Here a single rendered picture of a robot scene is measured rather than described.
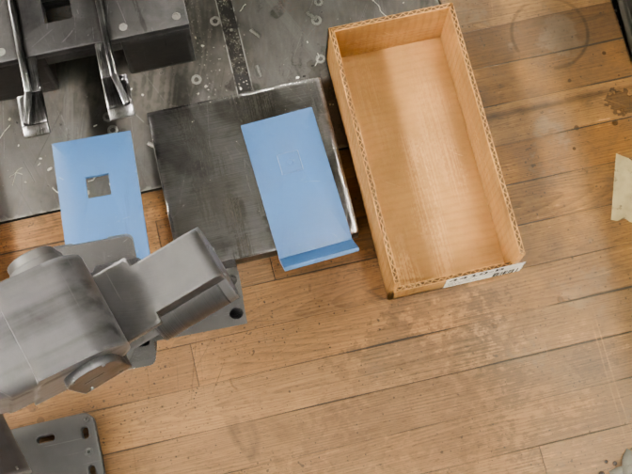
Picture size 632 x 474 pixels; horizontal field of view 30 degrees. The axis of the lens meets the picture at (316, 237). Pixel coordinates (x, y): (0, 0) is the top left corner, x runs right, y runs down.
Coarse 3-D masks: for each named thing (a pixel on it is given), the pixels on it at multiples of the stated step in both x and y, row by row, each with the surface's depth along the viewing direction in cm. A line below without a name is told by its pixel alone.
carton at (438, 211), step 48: (336, 48) 109; (384, 48) 116; (432, 48) 116; (336, 96) 115; (384, 96) 115; (432, 96) 115; (384, 144) 114; (432, 144) 114; (480, 144) 110; (384, 192) 112; (432, 192) 112; (480, 192) 113; (384, 240) 104; (432, 240) 111; (480, 240) 111; (432, 288) 109
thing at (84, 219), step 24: (72, 144) 104; (96, 144) 105; (120, 144) 105; (72, 168) 104; (96, 168) 104; (120, 168) 104; (72, 192) 103; (120, 192) 103; (72, 216) 102; (96, 216) 102; (120, 216) 102; (144, 216) 102; (72, 240) 101; (144, 240) 101
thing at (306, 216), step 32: (256, 128) 112; (288, 128) 112; (256, 160) 111; (320, 160) 111; (288, 192) 110; (320, 192) 110; (288, 224) 109; (320, 224) 109; (288, 256) 109; (320, 256) 106
